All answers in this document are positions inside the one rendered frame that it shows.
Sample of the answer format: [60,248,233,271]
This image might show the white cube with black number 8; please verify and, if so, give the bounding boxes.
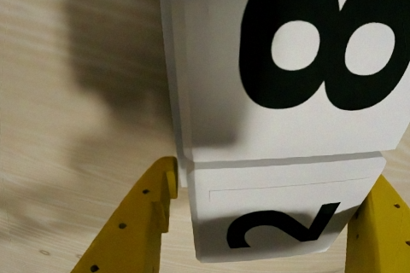
[171,0,410,162]

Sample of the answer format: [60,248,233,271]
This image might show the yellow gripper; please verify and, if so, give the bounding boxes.
[70,156,410,273]

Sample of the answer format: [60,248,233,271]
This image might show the white cube with black digits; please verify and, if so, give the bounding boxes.
[186,151,386,264]

